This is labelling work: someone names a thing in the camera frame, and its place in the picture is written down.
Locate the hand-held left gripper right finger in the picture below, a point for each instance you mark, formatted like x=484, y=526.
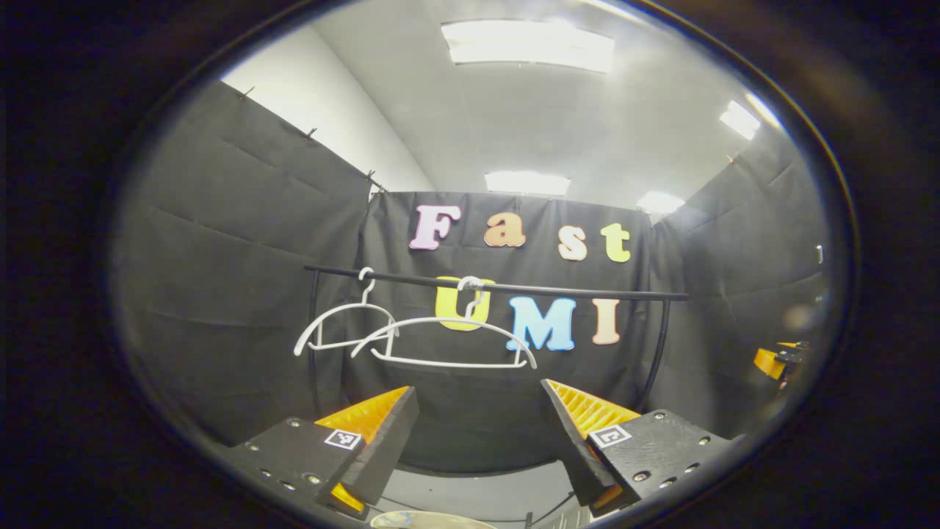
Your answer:
x=569, y=441

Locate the black clothes rack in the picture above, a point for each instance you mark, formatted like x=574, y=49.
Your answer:
x=587, y=291

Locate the white plastic hanger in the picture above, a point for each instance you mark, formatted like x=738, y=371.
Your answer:
x=455, y=364
x=365, y=290

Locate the black backdrop cloth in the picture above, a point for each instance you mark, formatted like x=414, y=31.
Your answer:
x=242, y=294

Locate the large ceiling light panel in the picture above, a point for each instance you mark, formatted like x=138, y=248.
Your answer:
x=529, y=45

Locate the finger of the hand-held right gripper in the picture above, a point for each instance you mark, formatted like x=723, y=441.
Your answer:
x=769, y=364
x=792, y=344

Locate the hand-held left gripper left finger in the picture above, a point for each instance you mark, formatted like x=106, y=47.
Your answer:
x=382, y=448

